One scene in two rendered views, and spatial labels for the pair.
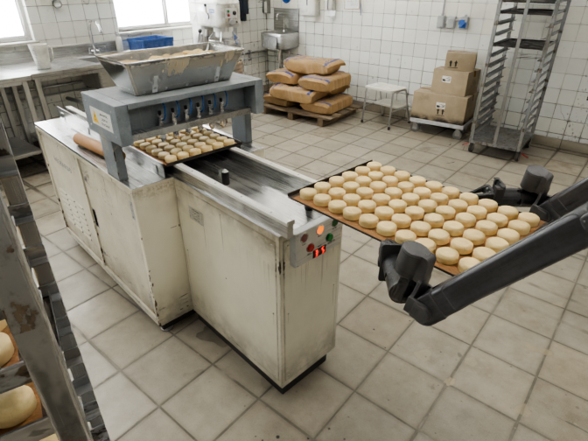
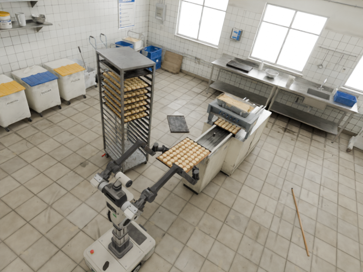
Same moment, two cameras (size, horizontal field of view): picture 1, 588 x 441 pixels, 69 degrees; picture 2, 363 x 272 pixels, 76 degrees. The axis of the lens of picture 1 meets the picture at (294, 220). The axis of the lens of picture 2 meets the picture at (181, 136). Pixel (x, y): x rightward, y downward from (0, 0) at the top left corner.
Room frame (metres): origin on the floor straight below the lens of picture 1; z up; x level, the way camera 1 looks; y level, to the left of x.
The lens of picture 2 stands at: (0.44, -2.32, 2.90)
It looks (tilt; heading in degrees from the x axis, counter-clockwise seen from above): 37 degrees down; 75
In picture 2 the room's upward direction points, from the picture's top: 10 degrees clockwise
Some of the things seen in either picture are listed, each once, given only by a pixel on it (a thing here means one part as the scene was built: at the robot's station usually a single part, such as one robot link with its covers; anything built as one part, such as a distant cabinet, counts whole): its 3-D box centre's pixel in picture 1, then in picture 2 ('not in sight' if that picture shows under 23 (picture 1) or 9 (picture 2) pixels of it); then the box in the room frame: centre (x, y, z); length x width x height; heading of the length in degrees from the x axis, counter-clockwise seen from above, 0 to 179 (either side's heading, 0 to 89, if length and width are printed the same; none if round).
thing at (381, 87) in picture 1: (387, 104); not in sight; (5.30, -1.15, 0.23); 0.45 x 0.45 x 0.46; 42
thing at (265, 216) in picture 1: (146, 151); (223, 119); (1.94, 0.70, 0.87); 2.01 x 0.03 x 0.07; 44
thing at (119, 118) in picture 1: (181, 122); (230, 119); (1.96, 0.52, 1.01); 0.72 x 0.33 x 0.34; 134
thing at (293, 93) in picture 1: (298, 91); not in sight; (5.58, -0.06, 0.32); 0.72 x 0.42 x 0.17; 55
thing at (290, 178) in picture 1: (198, 137); (239, 127); (2.14, 0.49, 0.87); 2.01 x 0.03 x 0.07; 44
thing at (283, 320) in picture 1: (256, 267); (206, 160); (1.60, 0.17, 0.45); 0.70 x 0.34 x 0.90; 44
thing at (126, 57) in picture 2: not in sight; (125, 115); (0.35, 0.64, 0.93); 0.64 x 0.51 x 1.78; 122
